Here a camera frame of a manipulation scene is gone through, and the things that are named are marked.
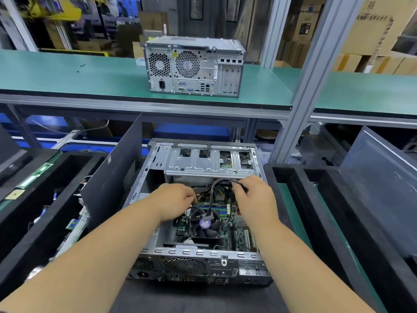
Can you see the person's left hand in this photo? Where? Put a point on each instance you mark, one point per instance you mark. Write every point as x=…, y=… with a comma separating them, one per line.
x=173, y=200

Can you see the person's right hand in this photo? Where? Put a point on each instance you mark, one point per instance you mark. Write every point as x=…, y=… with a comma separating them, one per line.
x=257, y=204

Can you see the green motherboard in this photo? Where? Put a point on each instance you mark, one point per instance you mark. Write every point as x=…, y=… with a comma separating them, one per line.
x=179, y=232

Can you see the grey computer case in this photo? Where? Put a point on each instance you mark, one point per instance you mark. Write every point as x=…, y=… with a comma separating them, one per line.
x=202, y=159

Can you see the grey side panel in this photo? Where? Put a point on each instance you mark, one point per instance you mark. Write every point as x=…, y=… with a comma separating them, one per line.
x=384, y=185

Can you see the person's left forearm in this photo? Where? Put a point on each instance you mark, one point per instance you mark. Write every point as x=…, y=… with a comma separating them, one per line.
x=85, y=270

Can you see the person's right forearm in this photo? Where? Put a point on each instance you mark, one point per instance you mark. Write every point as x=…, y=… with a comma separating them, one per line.
x=306, y=274

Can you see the silver backed desktop computer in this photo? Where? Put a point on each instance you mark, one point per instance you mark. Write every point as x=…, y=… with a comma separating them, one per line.
x=195, y=65

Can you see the open black computer tower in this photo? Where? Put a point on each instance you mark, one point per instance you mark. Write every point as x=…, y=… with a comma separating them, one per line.
x=6, y=150

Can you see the empty black foam tray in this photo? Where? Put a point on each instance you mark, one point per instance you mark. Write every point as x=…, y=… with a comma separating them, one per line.
x=293, y=192

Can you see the black upright side panel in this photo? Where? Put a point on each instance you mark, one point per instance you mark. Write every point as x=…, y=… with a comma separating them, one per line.
x=111, y=172

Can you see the green memory stick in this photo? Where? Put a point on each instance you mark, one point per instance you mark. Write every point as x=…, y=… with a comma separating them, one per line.
x=36, y=174

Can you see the black foam tray with boards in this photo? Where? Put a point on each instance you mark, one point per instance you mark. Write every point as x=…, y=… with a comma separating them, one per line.
x=26, y=238

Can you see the green upper shelf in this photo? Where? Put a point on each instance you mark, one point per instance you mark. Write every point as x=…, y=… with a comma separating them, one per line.
x=78, y=75

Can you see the yellow paper label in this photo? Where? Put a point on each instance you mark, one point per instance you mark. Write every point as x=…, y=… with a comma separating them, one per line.
x=14, y=193

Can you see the stack of cardboard boxes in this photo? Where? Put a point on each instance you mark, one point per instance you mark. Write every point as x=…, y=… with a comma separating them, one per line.
x=378, y=29

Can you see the yellow machine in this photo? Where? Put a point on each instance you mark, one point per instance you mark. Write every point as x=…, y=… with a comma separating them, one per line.
x=52, y=8

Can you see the aluminium frame post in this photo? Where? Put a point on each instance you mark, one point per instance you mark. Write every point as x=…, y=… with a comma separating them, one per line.
x=313, y=81
x=275, y=29

